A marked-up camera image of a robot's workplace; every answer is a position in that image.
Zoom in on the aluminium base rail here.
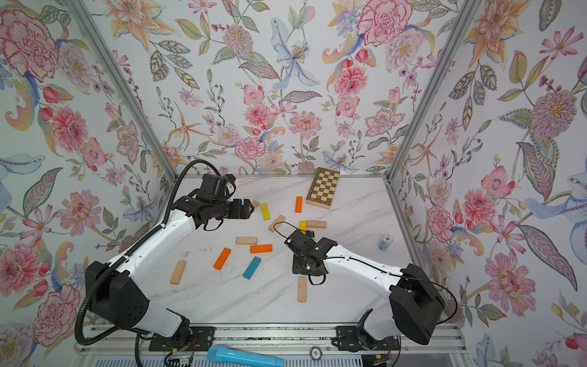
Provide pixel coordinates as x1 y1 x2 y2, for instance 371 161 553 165
73 323 467 355

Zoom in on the blue microphone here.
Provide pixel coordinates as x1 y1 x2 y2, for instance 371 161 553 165
207 346 284 367

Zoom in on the aluminium right corner post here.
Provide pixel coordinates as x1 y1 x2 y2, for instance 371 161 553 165
387 0 478 183

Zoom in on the blue poker chip stack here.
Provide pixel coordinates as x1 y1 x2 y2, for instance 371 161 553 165
378 235 393 251

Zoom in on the small round gauge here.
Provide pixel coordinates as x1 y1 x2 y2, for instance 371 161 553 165
310 347 323 361

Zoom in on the aluminium left corner post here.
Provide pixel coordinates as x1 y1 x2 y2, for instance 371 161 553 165
64 0 177 181

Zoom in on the natural wood block diagonal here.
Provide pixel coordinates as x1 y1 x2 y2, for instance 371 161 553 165
268 215 286 232

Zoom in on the teal block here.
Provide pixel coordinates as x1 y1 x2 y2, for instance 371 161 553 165
243 257 261 280

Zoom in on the aluminium corner post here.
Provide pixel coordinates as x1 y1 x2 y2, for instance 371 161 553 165
64 0 177 181
387 0 478 183

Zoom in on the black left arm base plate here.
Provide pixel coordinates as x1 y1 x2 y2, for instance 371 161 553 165
148 326 216 352

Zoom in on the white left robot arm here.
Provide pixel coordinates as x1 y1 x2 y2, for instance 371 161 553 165
75 174 255 345

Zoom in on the orange block centre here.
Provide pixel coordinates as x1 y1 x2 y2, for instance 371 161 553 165
250 245 273 254

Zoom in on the natural wood block top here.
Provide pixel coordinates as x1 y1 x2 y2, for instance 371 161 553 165
306 220 327 229

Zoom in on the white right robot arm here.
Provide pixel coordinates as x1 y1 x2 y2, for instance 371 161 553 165
284 229 446 349

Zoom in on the wooden chessboard box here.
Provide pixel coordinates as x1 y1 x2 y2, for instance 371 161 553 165
305 168 340 209

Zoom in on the orange block near chessboard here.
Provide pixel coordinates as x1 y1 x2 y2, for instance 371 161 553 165
295 197 304 213

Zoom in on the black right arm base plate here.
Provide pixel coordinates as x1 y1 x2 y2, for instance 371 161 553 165
331 309 401 353

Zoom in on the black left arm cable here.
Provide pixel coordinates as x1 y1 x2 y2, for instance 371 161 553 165
74 158 223 347

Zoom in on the orange block diagonal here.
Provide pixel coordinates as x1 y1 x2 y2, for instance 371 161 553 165
213 248 232 271

